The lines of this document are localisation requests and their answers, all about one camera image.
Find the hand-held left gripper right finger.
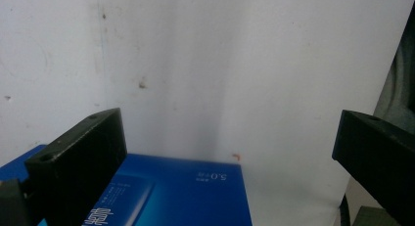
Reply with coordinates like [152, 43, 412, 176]
[332, 110, 415, 226]

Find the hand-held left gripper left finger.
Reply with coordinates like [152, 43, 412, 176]
[24, 108, 128, 226]

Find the blue printed box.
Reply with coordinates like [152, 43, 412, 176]
[0, 144, 254, 226]

